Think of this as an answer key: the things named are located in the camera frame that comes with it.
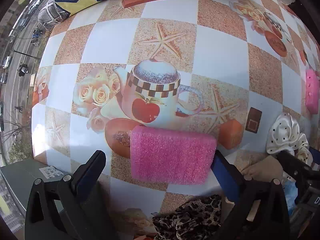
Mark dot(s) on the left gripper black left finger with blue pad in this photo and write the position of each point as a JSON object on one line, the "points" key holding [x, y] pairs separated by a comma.
{"points": [[86, 176]]}

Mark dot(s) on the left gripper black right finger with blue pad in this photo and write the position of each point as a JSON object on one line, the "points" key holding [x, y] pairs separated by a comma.
{"points": [[230, 179]]}

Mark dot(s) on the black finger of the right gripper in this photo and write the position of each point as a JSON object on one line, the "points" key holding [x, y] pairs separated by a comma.
{"points": [[307, 180]]}

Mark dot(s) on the beige knit item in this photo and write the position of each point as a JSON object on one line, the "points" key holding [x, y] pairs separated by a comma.
{"points": [[265, 170]]}

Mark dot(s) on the leopard print scarf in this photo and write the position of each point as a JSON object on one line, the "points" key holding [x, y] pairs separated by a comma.
{"points": [[196, 219]]}

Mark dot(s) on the white polka dot scrunchie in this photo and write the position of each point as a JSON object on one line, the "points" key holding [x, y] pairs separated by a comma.
{"points": [[285, 135]]}

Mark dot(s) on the pink sponge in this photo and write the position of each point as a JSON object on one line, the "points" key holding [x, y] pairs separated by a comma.
{"points": [[169, 156], [312, 91]]}

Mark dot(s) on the grey white storage box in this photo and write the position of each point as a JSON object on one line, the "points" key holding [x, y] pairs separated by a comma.
{"points": [[20, 177]]}

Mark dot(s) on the checkered tablecloth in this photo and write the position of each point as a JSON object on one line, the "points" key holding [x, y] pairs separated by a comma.
{"points": [[229, 76]]}

